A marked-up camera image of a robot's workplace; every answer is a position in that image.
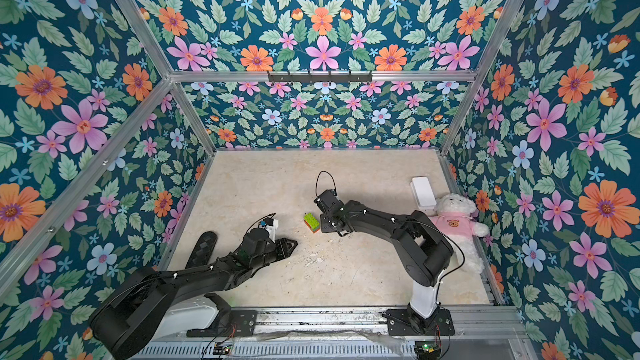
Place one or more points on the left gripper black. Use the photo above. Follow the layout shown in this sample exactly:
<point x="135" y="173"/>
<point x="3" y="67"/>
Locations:
<point x="282" y="246"/>

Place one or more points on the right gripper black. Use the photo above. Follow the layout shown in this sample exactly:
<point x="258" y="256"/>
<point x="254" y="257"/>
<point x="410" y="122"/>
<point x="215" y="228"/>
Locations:
<point x="329" y="211"/>

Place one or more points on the lime green lego brick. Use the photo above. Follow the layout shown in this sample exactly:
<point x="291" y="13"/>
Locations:
<point x="311" y="221"/>

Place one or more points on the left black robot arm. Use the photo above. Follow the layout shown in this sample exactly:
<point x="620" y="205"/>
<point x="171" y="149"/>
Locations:
<point x="151" y="304"/>

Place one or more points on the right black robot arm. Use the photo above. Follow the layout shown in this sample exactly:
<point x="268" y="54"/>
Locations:
<point x="423" y="250"/>

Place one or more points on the white plastic box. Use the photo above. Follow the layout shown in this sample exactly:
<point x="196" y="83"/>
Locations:
<point x="423" y="193"/>

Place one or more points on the white teddy bear pink shirt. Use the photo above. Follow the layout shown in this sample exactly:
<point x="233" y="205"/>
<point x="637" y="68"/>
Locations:
<point x="454" y="218"/>

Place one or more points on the small circuit board left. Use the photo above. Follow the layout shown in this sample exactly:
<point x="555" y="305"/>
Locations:
<point x="221" y="349"/>

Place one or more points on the small circuit board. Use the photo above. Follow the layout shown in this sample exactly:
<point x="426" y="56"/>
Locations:
<point x="427" y="350"/>
<point x="221" y="349"/>

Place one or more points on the small circuit board right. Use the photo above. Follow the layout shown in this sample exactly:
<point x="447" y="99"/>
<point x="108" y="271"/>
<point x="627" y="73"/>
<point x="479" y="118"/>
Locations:
<point x="427" y="350"/>

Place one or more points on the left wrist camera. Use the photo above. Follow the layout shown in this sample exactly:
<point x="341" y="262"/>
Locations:
<point x="270" y="224"/>

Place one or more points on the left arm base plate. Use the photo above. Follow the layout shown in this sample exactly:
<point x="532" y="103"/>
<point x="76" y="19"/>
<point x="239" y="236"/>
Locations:
<point x="239" y="323"/>

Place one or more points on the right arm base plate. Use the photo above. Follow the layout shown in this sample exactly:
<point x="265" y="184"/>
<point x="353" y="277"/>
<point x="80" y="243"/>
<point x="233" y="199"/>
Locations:
<point x="404" y="322"/>

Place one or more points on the black hook rail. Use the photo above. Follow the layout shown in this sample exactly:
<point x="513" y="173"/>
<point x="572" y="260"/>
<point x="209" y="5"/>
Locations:
<point x="320" y="77"/>

